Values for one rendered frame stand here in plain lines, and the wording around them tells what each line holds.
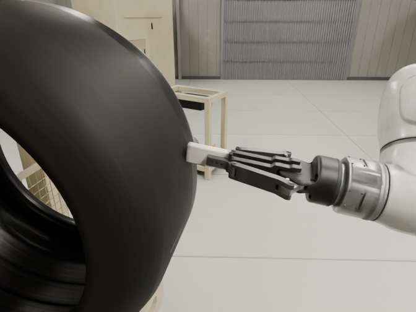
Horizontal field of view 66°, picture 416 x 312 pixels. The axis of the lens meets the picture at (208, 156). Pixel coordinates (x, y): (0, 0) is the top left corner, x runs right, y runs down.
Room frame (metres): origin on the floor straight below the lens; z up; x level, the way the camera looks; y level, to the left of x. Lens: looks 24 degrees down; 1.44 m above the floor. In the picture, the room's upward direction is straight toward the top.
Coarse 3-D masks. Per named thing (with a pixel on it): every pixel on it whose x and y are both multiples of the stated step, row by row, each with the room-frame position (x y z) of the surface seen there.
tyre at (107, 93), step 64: (0, 0) 0.47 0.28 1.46; (0, 64) 0.35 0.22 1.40; (64, 64) 0.37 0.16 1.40; (128, 64) 0.47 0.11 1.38; (64, 128) 0.33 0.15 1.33; (128, 128) 0.36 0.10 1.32; (0, 192) 0.66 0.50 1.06; (64, 192) 0.32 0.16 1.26; (128, 192) 0.33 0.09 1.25; (192, 192) 0.49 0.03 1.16; (0, 256) 0.56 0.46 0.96; (64, 256) 0.61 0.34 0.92; (128, 256) 0.32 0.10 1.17
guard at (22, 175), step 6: (30, 168) 0.92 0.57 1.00; (36, 168) 0.94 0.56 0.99; (18, 174) 0.88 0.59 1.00; (24, 174) 0.89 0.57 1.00; (30, 174) 0.91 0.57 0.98; (42, 174) 0.97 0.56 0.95; (36, 180) 0.94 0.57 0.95; (30, 186) 0.91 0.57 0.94; (48, 192) 0.98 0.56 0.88; (48, 204) 0.97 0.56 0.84; (54, 204) 1.00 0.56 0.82; (66, 210) 1.05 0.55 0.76
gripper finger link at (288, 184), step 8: (232, 168) 0.43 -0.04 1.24; (240, 168) 0.42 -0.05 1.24; (248, 168) 0.42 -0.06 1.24; (256, 168) 0.42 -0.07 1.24; (232, 176) 0.43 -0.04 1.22; (240, 176) 0.42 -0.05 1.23; (248, 176) 0.42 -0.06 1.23; (256, 176) 0.41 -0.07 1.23; (264, 176) 0.41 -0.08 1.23; (272, 176) 0.41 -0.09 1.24; (280, 176) 0.41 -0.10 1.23; (248, 184) 0.42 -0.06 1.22; (256, 184) 0.41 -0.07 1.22; (264, 184) 0.41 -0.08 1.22; (272, 184) 0.40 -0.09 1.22; (280, 184) 0.40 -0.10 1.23; (288, 184) 0.39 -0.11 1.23; (272, 192) 0.40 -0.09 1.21; (280, 192) 0.39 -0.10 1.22; (288, 200) 0.39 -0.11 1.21
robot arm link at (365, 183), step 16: (352, 160) 0.43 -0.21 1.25; (368, 160) 0.43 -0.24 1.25; (352, 176) 0.40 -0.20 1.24; (368, 176) 0.40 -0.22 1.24; (384, 176) 0.40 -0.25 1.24; (352, 192) 0.39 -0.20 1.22; (368, 192) 0.39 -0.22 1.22; (384, 192) 0.38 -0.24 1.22; (336, 208) 0.41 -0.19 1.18; (352, 208) 0.39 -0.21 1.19; (368, 208) 0.38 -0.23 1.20
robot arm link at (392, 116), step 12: (396, 72) 0.57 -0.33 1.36; (408, 72) 0.54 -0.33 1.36; (396, 84) 0.53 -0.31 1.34; (408, 84) 0.51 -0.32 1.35; (384, 96) 0.54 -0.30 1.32; (396, 96) 0.51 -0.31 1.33; (408, 96) 0.49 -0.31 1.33; (384, 108) 0.52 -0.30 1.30; (396, 108) 0.50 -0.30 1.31; (408, 108) 0.48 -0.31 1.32; (384, 120) 0.50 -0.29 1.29; (396, 120) 0.48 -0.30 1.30; (408, 120) 0.47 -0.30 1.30; (384, 132) 0.49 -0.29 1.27; (396, 132) 0.47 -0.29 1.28; (408, 132) 0.46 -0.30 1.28; (384, 144) 0.48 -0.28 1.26
